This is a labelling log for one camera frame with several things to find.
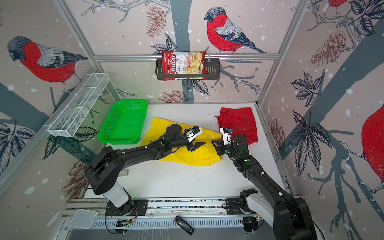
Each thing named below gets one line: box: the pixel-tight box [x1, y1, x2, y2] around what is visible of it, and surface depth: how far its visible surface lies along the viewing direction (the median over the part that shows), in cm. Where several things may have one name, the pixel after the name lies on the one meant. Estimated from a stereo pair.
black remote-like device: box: [174, 215, 195, 236], surface depth 68 cm
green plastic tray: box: [98, 99, 149, 145], surface depth 109 cm
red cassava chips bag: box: [162, 50, 208, 81], surface depth 90 cm
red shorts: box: [217, 107, 259, 145], surface depth 109 cm
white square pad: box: [69, 208, 100, 230], surface depth 71 cm
